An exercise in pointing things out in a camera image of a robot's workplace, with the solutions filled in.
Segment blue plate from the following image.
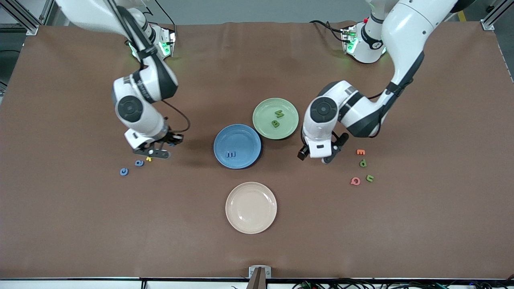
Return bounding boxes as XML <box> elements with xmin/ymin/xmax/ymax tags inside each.
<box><xmin>213</xmin><ymin>124</ymin><xmax>262</xmax><ymax>169</ymax></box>

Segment cream plate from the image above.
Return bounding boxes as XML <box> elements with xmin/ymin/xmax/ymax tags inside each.
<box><xmin>225</xmin><ymin>181</ymin><xmax>278</xmax><ymax>235</ymax></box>

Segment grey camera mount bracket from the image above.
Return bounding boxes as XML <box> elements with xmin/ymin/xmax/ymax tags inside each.
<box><xmin>247</xmin><ymin>266</ymin><xmax>272</xmax><ymax>289</ymax></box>

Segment green plate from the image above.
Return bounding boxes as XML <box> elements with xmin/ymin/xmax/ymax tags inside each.
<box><xmin>252</xmin><ymin>98</ymin><xmax>300</xmax><ymax>140</ymax></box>

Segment black cable bundle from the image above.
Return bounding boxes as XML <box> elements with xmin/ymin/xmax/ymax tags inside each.
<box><xmin>293</xmin><ymin>278</ymin><xmax>514</xmax><ymax>289</ymax></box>

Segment aluminium frame profile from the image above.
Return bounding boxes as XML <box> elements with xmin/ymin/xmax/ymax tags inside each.
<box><xmin>0</xmin><ymin>0</ymin><xmax>55</xmax><ymax>36</ymax></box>
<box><xmin>480</xmin><ymin>0</ymin><xmax>514</xmax><ymax>31</ymax></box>

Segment brown table cover sheet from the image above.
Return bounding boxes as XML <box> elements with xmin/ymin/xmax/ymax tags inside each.
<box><xmin>0</xmin><ymin>21</ymin><xmax>514</xmax><ymax>279</ymax></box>

